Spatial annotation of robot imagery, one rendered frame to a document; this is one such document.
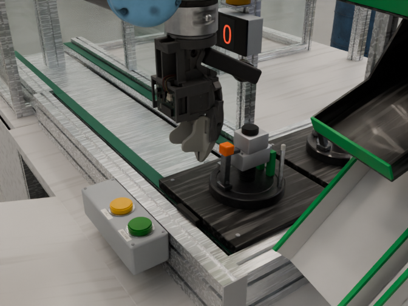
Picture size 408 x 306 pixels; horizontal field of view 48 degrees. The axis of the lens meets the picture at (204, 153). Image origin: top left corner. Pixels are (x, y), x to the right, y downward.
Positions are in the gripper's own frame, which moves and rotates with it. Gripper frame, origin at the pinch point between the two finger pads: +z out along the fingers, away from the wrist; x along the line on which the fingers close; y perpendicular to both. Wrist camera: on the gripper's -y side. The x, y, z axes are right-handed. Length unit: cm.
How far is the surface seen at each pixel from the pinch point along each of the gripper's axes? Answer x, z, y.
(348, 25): -207, 61, -296
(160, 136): -37.0, 15.8, -12.3
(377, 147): 28.6, -12.5, -3.6
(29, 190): -70, 40, 15
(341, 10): -217, 49, -296
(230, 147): 0.9, 0.0, -4.8
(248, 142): 1.8, -0.4, -7.8
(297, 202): 8.7, 10.5, -14.0
